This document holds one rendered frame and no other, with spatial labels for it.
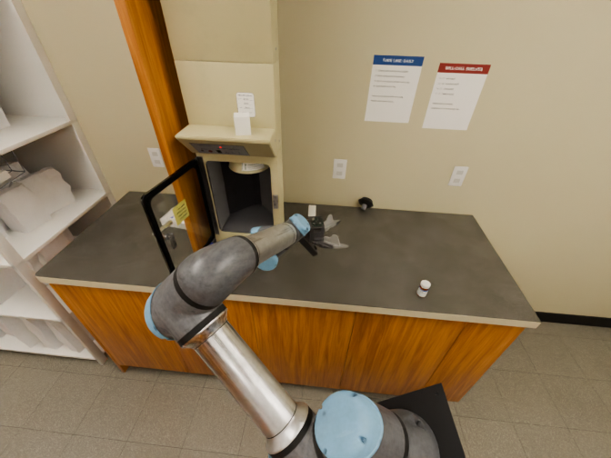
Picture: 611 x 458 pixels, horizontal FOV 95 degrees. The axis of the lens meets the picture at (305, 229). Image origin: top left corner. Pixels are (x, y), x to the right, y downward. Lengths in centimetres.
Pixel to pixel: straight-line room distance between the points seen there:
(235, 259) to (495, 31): 134
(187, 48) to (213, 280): 76
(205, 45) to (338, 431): 106
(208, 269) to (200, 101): 70
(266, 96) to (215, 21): 24
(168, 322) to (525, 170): 173
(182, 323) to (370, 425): 39
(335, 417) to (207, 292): 34
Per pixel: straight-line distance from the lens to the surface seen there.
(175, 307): 61
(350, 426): 62
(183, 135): 106
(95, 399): 231
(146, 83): 108
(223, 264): 56
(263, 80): 103
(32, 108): 216
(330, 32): 142
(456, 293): 134
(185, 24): 109
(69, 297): 174
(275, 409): 67
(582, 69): 176
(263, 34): 101
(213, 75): 108
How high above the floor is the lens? 185
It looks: 39 degrees down
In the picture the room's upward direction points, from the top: 2 degrees clockwise
